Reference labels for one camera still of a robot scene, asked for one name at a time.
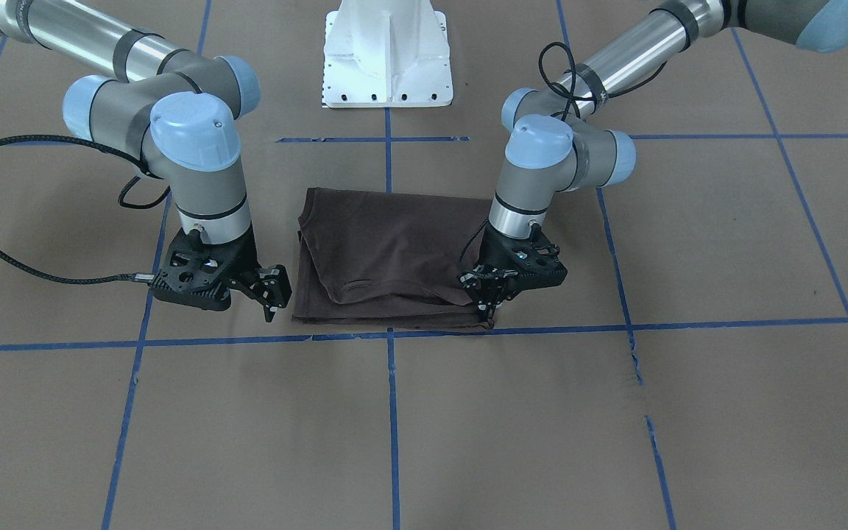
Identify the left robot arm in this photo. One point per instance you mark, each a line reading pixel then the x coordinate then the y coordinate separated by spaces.
pixel 552 148

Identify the dark brown t-shirt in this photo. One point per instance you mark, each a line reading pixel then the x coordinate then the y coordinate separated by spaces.
pixel 370 258

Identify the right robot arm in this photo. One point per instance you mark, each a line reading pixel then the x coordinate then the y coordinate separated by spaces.
pixel 172 114

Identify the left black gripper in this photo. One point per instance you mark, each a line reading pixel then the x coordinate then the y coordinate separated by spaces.
pixel 496 255

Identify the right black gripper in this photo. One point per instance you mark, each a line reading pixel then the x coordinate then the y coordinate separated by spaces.
pixel 245 257

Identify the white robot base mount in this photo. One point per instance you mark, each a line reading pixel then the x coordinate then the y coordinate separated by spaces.
pixel 386 54

